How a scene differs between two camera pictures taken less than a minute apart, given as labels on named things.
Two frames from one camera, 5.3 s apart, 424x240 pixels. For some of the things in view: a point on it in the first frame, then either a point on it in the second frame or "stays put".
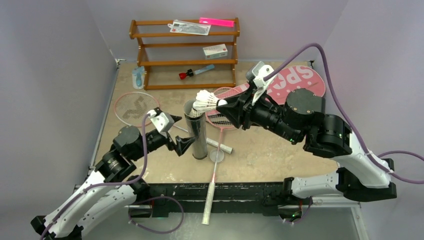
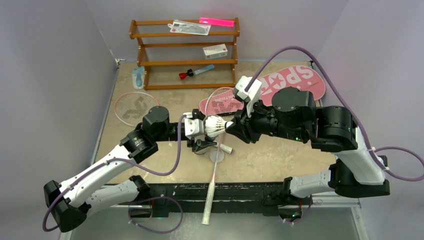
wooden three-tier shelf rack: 187,54 stays put
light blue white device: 138,73 stays put
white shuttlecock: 204,101 -> 213,125
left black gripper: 182,143 -> 189,141
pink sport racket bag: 289,78 stays put
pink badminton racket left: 134,108 stays put
